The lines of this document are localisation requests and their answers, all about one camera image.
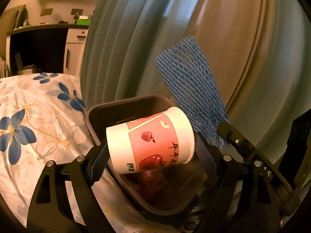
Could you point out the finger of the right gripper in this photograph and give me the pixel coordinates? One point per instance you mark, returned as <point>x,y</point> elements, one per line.
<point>289,200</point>

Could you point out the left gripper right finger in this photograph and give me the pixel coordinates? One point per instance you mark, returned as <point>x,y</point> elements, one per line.
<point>242,198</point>

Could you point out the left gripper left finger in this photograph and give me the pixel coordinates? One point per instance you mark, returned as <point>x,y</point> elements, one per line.
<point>50,209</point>

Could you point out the pink plastic bag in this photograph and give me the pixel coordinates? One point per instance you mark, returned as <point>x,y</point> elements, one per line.
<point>151,182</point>

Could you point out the white pink apple cup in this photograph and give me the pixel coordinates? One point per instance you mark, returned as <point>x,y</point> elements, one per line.
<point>160,140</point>

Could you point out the blue foam net sleeve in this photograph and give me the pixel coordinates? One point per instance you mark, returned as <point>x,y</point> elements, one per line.
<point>187,74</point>

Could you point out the brown plastic trash bin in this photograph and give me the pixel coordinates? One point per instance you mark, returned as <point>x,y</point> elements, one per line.
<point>186,179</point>

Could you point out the floral white blue duvet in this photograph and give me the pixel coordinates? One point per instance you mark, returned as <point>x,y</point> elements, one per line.
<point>42,119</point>

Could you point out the white bin under desk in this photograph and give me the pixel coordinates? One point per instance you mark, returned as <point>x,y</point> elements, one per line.
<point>21,69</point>

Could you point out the grey striped blanket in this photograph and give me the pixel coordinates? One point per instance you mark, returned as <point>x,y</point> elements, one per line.
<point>4,69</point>

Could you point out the dark desk with white cabinet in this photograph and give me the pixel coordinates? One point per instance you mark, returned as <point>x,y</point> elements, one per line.
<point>50,48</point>

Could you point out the green box on desk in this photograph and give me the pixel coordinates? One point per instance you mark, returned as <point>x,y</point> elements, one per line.
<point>83,20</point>

